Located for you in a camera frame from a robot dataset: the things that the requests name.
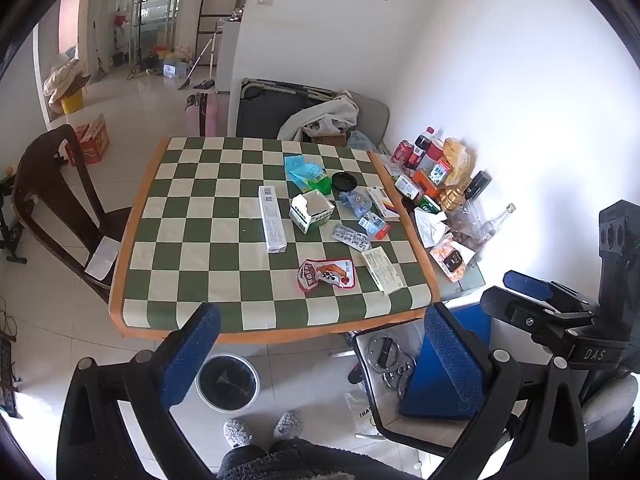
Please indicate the red cardboard box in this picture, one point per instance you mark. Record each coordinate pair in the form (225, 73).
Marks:
(95, 142)

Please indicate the grey fuzzy slipper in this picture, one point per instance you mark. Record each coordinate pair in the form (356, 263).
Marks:
(289, 425)
(236, 432)

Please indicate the gold foil packet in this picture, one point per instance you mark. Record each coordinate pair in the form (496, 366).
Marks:
(452, 199)

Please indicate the yellow snack bag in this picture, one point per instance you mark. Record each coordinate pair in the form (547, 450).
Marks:
(460, 160)

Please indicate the white bin with black bag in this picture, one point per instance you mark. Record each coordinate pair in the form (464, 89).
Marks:
(227, 382)

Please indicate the long white box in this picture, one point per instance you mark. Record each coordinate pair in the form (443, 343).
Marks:
(272, 225)

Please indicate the small blue red packet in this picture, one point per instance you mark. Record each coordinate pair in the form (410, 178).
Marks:
(374, 225)

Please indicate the white garment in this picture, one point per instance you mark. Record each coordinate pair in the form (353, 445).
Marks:
(330, 110)

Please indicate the red white snack packet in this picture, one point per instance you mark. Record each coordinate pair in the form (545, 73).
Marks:
(325, 275)

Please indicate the broom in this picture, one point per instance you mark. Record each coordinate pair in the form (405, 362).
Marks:
(200, 60)

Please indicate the white plastic bag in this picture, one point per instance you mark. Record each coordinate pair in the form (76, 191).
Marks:
(430, 227)
(362, 410)

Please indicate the black frame chair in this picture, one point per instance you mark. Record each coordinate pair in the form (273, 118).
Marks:
(365, 385)

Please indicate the dark folding bed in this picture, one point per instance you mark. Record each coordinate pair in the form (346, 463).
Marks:
(260, 110)

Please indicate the crumpled blue wrapper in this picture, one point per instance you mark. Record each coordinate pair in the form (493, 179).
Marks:
(356, 202)

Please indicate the black coat rack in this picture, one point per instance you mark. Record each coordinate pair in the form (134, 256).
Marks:
(136, 25)

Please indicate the blue green packet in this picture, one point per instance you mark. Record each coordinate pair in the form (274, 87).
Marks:
(300, 170)

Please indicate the clear glass bottle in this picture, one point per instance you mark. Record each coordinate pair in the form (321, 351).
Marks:
(495, 225)

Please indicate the blue folder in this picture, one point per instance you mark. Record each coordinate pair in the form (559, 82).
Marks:
(422, 385)

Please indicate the white box with colour stripes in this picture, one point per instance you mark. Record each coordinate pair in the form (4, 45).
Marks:
(382, 202)

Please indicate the person's right forearm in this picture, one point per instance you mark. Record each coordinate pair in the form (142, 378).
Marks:
(612, 405)

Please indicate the white yellow-green box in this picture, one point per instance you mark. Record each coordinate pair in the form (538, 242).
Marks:
(407, 187)

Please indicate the black round lid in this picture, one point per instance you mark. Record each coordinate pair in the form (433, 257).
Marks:
(345, 181)

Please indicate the orange snack packet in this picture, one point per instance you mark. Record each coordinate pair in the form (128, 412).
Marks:
(450, 260)

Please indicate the pink suitcase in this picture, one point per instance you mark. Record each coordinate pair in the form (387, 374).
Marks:
(207, 115)

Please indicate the green checkered tablecloth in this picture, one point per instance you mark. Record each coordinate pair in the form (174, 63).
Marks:
(200, 260)

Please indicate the yellow bin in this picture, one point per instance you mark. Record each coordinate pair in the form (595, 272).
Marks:
(70, 104)

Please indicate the grey upholstered chair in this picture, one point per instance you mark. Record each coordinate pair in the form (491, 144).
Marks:
(372, 120)

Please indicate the flat white box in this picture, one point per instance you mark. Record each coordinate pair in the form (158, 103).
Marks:
(382, 270)

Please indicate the pile of bedding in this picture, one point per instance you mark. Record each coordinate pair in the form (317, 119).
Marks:
(62, 80)

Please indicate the orange box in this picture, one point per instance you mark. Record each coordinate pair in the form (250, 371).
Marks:
(425, 182)

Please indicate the dark wooden chair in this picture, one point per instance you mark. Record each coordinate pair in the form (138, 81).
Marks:
(50, 200)

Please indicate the small milk carton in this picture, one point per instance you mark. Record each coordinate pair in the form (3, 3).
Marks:
(440, 170)

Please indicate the open white green box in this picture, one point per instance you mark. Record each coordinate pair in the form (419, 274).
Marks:
(307, 215)

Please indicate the white paper sheet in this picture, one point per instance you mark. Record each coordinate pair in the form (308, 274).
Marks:
(102, 260)

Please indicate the grey side table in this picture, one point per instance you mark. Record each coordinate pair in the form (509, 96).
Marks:
(465, 285)

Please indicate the red drink can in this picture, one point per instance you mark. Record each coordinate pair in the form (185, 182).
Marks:
(402, 152)

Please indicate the cola bottle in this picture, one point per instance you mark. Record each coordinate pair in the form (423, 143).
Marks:
(422, 147)

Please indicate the silver blister pack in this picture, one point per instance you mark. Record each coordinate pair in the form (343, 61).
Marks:
(350, 236)

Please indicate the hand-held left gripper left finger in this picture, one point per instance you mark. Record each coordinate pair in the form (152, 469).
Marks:
(192, 355)

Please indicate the black box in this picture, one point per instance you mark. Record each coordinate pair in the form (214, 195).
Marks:
(478, 185)

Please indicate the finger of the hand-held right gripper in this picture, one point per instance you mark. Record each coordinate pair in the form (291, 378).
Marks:
(525, 282)
(510, 307)

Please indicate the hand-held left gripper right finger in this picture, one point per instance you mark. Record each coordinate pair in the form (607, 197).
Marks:
(455, 360)

